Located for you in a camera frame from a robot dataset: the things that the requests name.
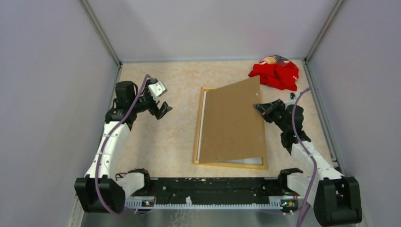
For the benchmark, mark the red cloth doll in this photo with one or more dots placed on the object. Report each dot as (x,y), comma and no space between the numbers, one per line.
(276,71)

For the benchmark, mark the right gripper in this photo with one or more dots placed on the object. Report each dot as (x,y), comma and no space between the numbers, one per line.
(266,109)

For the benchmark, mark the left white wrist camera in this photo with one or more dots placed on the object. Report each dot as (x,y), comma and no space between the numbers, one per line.
(156,89)

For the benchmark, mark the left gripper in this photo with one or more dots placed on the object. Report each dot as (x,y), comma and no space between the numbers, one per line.
(163,109)

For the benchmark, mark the brown backing board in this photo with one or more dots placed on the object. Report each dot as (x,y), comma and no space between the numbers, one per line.
(232,129)

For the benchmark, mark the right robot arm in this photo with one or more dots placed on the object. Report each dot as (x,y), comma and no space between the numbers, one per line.
(334,198)

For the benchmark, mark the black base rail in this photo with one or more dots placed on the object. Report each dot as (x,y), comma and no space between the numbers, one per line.
(217,191)

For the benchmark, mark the building photo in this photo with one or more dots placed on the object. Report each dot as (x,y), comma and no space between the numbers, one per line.
(253,162)

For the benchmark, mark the yellow wooden picture frame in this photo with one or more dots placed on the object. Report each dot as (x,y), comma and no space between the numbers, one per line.
(195,137)

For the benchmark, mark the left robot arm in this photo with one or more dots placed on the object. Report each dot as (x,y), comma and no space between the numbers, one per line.
(103,189)

